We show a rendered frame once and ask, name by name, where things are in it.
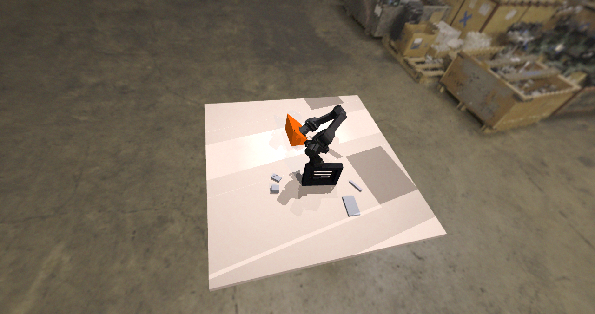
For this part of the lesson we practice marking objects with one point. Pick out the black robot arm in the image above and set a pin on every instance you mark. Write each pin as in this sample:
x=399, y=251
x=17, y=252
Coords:
x=323, y=138

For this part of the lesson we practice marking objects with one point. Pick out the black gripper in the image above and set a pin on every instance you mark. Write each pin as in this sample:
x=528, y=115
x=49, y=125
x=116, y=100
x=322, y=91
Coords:
x=315, y=160

